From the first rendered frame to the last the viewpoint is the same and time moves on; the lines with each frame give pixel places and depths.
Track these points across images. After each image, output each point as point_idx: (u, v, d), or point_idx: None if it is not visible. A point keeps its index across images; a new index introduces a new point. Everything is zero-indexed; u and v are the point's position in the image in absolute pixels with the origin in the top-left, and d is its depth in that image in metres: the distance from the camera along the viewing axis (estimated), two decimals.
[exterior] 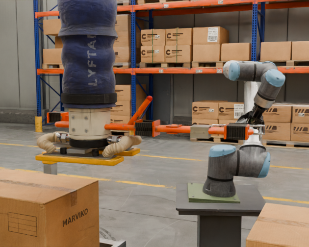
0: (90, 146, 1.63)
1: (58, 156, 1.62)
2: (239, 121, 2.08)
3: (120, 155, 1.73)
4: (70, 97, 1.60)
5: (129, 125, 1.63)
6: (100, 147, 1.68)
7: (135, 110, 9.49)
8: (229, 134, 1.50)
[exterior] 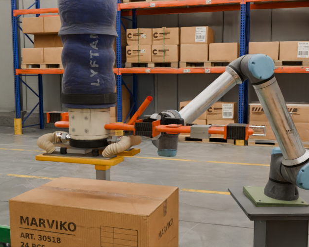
0: (90, 146, 1.63)
1: (58, 156, 1.62)
2: None
3: (120, 155, 1.73)
4: (70, 97, 1.60)
5: (129, 125, 1.63)
6: (100, 147, 1.68)
7: (120, 111, 9.31)
8: (229, 134, 1.50)
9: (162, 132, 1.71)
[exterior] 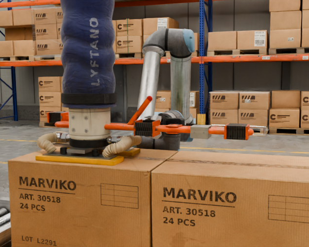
0: (90, 146, 1.63)
1: (58, 156, 1.62)
2: None
3: (120, 155, 1.73)
4: (70, 97, 1.60)
5: (129, 125, 1.63)
6: (100, 147, 1.68)
7: None
8: (229, 134, 1.50)
9: (163, 132, 1.71)
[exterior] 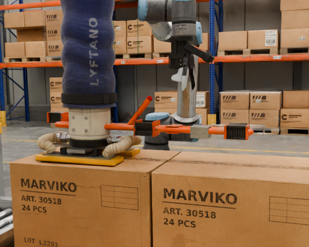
0: (90, 146, 1.63)
1: (58, 156, 1.62)
2: None
3: (120, 155, 1.73)
4: (70, 97, 1.60)
5: (129, 125, 1.63)
6: (100, 147, 1.68)
7: None
8: (229, 134, 1.50)
9: (193, 66, 1.57)
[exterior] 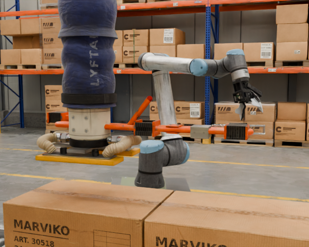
0: (90, 146, 1.63)
1: (58, 156, 1.62)
2: (240, 109, 2.20)
3: (120, 155, 1.73)
4: (70, 97, 1.60)
5: (129, 125, 1.63)
6: (100, 147, 1.68)
7: None
8: (229, 134, 1.50)
9: None
